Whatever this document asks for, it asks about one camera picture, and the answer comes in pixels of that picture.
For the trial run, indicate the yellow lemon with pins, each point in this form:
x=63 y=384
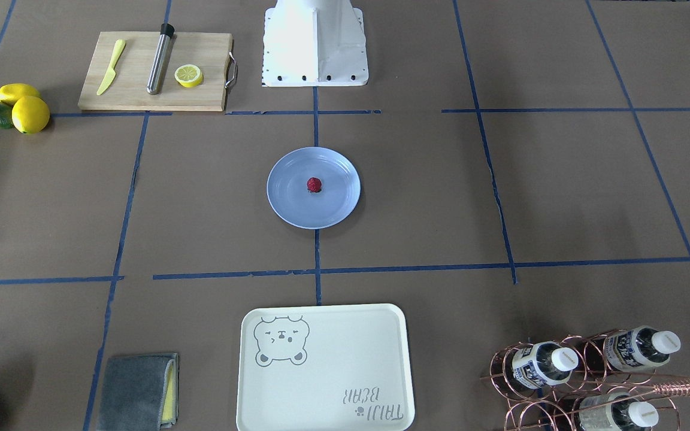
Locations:
x=11 y=93
x=30 y=114

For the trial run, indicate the copper wire bottle rack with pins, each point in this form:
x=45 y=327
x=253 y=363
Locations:
x=554 y=408

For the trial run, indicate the red strawberry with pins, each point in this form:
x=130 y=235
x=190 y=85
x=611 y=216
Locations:
x=314 y=185

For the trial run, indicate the yellow lemon rear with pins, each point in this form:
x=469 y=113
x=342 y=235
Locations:
x=11 y=93

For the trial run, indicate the yellow lemon front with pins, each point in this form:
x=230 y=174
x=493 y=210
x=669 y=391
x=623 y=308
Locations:
x=30 y=114

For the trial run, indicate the grey yellow folded cloth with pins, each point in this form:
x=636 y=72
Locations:
x=140 y=392

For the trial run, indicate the lemon half slice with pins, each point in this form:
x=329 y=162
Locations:
x=189 y=76

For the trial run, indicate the bottle bottom in rack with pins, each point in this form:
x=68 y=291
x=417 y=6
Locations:
x=615 y=411

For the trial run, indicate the bottle in rack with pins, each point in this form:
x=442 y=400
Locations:
x=641 y=349
x=615 y=411
x=542 y=364

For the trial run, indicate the cream bear tray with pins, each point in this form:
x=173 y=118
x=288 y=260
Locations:
x=337 y=367

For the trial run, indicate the light blue plate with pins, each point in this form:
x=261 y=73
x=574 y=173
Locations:
x=290 y=200

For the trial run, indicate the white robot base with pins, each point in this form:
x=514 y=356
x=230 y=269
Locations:
x=314 y=44

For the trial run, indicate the yellow plastic knife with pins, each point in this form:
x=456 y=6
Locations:
x=111 y=72

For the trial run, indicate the steel cylinder with black cap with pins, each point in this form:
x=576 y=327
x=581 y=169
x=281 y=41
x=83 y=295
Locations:
x=161 y=56

